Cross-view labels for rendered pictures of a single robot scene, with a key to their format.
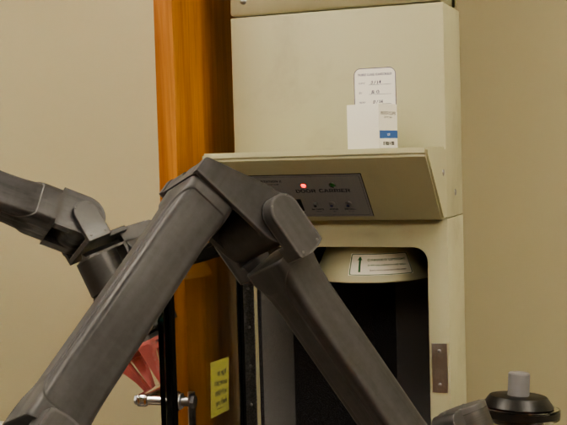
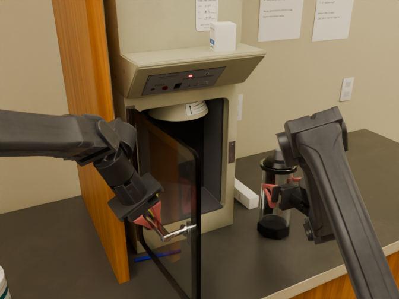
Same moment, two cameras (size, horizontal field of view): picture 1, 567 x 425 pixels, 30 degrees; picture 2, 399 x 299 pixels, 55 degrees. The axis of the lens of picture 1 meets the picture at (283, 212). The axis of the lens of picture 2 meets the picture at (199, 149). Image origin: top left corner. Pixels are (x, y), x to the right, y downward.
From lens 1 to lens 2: 106 cm
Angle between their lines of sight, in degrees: 51
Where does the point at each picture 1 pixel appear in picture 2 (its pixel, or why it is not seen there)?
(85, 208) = (103, 126)
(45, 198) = (82, 128)
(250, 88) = (129, 8)
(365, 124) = (227, 36)
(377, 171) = (236, 64)
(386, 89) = (213, 10)
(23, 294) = not seen: outside the picture
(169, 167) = (102, 73)
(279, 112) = (149, 25)
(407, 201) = (236, 77)
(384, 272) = (201, 111)
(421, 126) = not seen: hidden behind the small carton
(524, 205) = not seen: hidden behind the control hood
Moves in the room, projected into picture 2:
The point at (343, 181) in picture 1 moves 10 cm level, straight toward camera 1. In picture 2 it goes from (214, 71) to (247, 79)
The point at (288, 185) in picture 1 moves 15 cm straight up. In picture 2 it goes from (181, 76) to (180, 5)
